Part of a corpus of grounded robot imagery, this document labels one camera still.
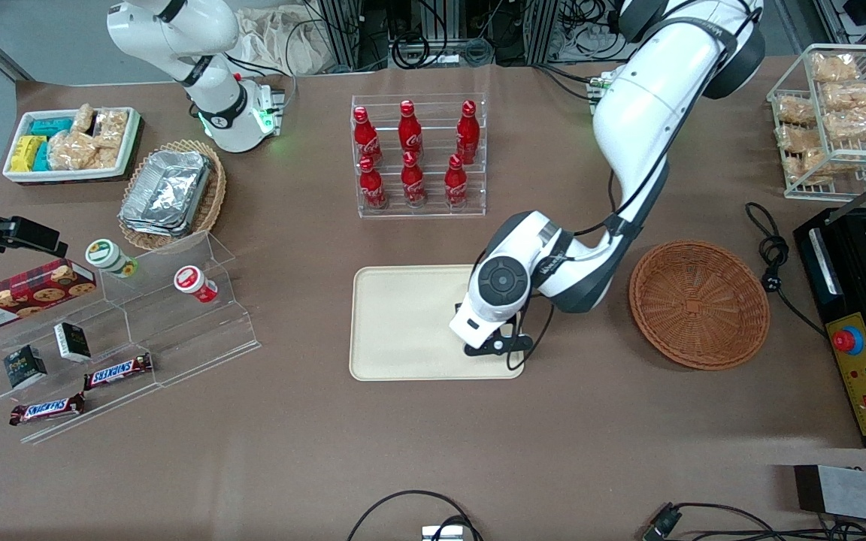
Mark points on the small black green box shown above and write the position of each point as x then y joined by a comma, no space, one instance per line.
25,367

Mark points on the beige cloth bag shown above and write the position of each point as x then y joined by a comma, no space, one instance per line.
275,37

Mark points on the small white dark box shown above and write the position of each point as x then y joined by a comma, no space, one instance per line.
72,342

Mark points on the green lidded white cup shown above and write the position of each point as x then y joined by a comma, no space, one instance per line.
106,255

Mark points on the brown Snickers bar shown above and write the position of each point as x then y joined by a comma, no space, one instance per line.
119,371
47,409

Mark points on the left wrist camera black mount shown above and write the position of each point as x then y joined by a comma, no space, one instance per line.
493,346

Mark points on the black appliance box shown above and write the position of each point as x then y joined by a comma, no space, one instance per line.
846,278

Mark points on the yellow snack pack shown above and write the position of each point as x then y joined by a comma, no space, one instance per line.
25,154

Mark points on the clear acrylic bottle rack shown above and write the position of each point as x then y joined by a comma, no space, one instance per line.
418,213

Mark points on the black aluminium frame rack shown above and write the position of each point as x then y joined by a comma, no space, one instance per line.
512,30

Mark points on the clear acrylic tiered stand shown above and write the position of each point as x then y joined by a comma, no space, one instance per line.
177,346

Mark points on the red lidded white cup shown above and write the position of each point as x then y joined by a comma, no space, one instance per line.
192,282

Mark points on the red cola bottle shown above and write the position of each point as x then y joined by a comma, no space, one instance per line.
410,131
366,139
467,135
373,188
455,186
413,184

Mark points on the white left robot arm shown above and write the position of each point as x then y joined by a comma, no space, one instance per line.
651,98

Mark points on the grey metal plate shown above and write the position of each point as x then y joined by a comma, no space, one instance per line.
854,492

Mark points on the large teal snack pack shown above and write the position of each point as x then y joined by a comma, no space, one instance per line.
49,126

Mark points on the white rectangular snack tray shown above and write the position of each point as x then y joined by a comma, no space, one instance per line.
65,176

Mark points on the clear bag of rice crackers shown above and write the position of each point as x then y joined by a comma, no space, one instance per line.
111,126
108,158
83,119
72,150

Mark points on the stacked aluminium foil containers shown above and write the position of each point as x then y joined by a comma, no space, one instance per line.
166,191

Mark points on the cream rectangular plastic tray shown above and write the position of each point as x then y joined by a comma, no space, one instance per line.
403,323

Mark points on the round brown wicker basket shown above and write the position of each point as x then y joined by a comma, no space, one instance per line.
700,304

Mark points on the oval light wicker basket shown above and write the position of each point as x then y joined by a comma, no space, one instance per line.
215,188

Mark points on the red tartan cookie box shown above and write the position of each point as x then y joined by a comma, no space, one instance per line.
19,297

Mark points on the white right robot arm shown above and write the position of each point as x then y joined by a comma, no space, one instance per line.
215,98

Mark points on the clear bag of fried snacks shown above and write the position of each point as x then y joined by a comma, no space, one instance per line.
795,110
854,124
835,68
850,98
800,139
805,165

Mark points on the small teal snack pack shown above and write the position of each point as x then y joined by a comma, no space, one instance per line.
42,159

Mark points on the small silver metal clamp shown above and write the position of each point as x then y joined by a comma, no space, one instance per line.
444,533

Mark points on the red emergency stop button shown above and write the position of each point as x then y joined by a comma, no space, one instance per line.
846,340

